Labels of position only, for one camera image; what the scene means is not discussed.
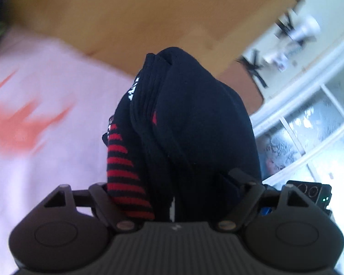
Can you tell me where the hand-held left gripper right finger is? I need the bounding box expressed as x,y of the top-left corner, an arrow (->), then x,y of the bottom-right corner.
218,168 -> 313,232

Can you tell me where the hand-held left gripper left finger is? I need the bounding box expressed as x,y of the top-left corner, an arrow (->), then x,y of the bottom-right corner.
44,182 -> 135,232

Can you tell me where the navy reindeer print sweater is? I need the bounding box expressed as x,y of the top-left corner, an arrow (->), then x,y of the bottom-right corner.
102,46 -> 262,223

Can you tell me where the white framed window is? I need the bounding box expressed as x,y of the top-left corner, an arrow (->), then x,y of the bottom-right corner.
251,26 -> 344,264

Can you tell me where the pink printed bedsheet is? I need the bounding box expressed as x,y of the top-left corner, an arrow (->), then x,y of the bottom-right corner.
0,24 -> 138,275

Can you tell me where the brown dotted cushion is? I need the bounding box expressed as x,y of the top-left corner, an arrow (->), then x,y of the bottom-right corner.
219,59 -> 265,115

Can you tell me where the black tape strip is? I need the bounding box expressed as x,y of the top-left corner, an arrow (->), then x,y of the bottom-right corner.
251,50 -> 261,72
237,57 -> 268,89

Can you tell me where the wood grain sheet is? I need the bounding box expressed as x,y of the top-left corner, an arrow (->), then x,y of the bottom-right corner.
6,0 -> 301,83

